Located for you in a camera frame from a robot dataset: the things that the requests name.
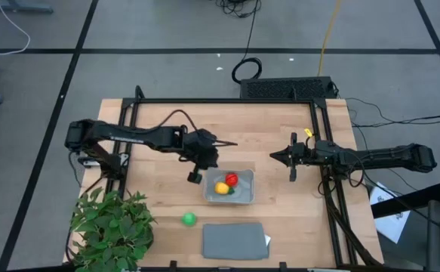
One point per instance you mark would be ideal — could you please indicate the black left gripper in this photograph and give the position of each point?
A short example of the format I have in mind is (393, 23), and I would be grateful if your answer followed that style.
(202, 149)

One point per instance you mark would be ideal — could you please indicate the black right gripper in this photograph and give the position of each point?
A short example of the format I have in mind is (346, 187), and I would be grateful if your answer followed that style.
(304, 154)

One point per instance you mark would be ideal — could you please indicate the red toy tomato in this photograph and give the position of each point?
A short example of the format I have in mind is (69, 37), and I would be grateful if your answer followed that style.
(231, 179)

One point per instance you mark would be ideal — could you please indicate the yellow toy pepper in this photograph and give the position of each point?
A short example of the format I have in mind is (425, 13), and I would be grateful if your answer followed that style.
(222, 188)

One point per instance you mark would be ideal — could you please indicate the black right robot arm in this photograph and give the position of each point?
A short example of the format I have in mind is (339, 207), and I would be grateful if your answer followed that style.
(393, 155)

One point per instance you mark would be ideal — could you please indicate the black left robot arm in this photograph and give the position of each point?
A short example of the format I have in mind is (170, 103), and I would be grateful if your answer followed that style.
(129, 135)

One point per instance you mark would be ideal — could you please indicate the grey tupperware container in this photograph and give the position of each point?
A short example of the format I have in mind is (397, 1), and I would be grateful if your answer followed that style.
(242, 194)

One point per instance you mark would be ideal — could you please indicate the green toy lime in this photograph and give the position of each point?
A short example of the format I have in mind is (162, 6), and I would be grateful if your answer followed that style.
(189, 219)

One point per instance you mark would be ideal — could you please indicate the grey folded cloth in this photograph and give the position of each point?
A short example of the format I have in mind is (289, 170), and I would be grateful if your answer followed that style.
(234, 242)

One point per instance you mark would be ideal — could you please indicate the small white paper card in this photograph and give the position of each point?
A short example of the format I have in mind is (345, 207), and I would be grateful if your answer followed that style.
(267, 240)

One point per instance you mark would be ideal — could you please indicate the black table clamp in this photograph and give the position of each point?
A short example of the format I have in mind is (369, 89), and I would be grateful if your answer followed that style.
(283, 265)
(173, 265)

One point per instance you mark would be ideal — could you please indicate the green leafy plant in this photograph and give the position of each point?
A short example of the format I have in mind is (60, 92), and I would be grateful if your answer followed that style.
(110, 230)

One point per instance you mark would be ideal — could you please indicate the white printed paper sheet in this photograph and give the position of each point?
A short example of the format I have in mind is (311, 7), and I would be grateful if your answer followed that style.
(391, 223)

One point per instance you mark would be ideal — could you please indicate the black beam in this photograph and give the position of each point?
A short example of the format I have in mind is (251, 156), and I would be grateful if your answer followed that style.
(412, 200)

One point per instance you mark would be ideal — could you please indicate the black aluminium frame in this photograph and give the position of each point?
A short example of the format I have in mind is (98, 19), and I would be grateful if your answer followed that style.
(223, 101)

